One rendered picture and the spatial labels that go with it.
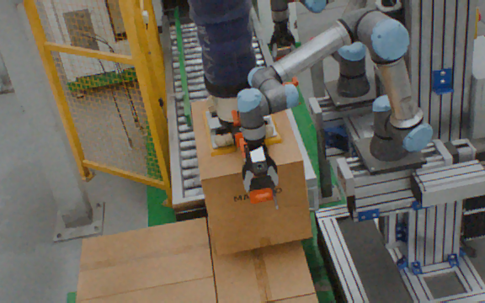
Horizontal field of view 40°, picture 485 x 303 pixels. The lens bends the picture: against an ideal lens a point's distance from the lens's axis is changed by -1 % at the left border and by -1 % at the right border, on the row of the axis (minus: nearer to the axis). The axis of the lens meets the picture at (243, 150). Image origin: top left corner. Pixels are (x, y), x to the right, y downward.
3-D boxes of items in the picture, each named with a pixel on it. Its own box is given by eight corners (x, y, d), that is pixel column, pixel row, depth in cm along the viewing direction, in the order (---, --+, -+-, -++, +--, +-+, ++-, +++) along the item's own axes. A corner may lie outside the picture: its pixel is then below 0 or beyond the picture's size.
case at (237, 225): (205, 172, 325) (190, 102, 302) (285, 156, 326) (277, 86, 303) (217, 256, 275) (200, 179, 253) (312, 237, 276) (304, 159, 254)
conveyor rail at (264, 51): (247, 23, 524) (244, 1, 513) (253, 23, 524) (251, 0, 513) (308, 208, 334) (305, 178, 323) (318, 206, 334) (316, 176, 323)
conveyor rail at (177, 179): (166, 38, 522) (161, 15, 511) (172, 37, 522) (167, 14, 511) (179, 231, 332) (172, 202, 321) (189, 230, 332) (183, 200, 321)
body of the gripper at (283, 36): (276, 50, 287) (274, 23, 280) (273, 41, 294) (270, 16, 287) (294, 46, 287) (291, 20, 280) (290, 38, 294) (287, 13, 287)
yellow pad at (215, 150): (202, 114, 293) (200, 104, 290) (225, 109, 293) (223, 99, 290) (210, 156, 264) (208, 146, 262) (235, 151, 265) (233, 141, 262)
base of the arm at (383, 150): (401, 135, 265) (401, 114, 259) (414, 156, 252) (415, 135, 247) (365, 142, 264) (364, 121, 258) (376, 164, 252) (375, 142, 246)
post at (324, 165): (320, 193, 406) (307, 45, 349) (331, 190, 406) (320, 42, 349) (322, 199, 400) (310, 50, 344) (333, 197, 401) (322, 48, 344)
